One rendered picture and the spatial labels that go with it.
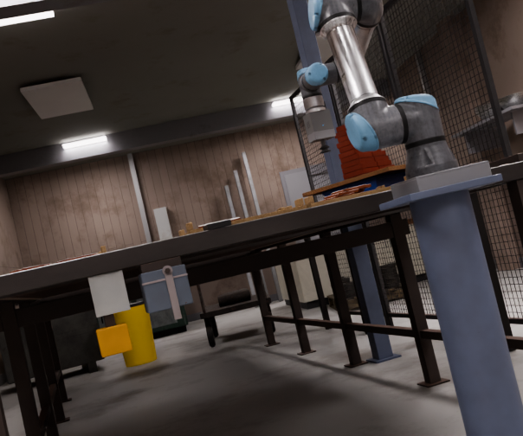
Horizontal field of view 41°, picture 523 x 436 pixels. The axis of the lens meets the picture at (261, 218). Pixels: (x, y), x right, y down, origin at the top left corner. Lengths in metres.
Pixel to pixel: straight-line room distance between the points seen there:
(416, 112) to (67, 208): 10.47
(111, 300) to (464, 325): 1.01
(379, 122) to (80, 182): 10.44
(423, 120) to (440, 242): 0.34
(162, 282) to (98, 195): 10.10
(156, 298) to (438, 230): 0.83
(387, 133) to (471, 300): 0.51
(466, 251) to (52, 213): 10.60
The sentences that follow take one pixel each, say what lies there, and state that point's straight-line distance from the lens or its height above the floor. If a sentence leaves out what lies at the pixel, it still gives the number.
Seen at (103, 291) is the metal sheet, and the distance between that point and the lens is 2.11.
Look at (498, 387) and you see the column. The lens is 2.06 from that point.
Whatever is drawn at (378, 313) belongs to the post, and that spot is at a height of 0.29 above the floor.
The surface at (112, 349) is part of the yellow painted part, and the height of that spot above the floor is 0.64.
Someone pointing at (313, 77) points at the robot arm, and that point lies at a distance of 2.49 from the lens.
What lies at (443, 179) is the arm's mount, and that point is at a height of 0.89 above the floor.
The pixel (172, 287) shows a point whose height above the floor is 0.77.
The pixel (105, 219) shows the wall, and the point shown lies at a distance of 12.11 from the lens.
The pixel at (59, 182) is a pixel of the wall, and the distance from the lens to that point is 12.26.
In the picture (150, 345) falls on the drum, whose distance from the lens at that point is 7.46.
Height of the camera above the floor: 0.80
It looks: 3 degrees up
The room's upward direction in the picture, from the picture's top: 13 degrees counter-clockwise
